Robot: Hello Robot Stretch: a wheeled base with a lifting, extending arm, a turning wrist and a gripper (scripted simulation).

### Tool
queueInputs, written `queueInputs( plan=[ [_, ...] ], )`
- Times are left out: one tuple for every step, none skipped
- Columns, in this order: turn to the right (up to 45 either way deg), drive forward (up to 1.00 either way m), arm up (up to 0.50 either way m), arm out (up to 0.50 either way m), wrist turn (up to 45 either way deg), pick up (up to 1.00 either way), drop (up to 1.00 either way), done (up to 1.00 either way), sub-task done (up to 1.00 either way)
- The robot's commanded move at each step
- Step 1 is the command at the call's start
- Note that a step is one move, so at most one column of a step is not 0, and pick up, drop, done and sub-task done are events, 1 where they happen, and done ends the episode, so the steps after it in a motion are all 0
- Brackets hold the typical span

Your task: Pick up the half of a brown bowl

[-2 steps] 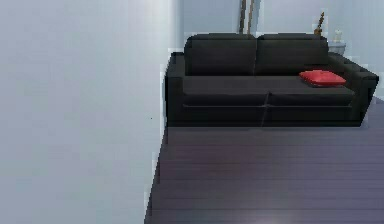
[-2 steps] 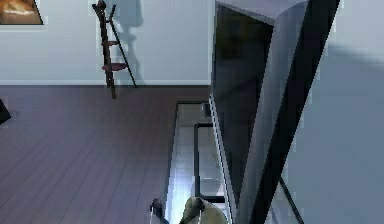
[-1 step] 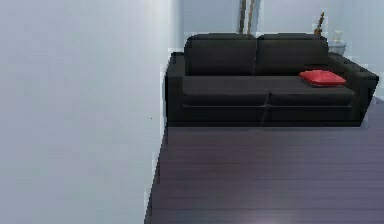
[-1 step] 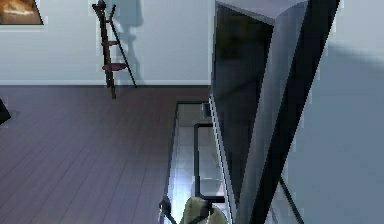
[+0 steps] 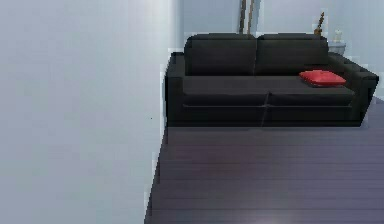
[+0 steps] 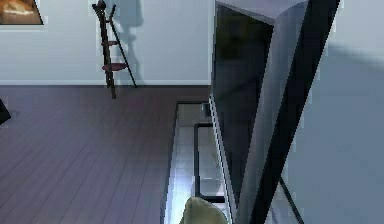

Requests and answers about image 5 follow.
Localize black sofa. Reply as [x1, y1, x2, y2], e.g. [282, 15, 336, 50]
[164, 32, 380, 128]

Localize brown floor lamp pole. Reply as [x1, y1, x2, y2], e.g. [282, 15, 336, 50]
[238, 0, 256, 35]

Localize red cushion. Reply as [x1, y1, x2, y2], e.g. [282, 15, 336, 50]
[298, 69, 347, 88]

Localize white round side table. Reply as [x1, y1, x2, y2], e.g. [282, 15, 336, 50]
[327, 41, 347, 56]

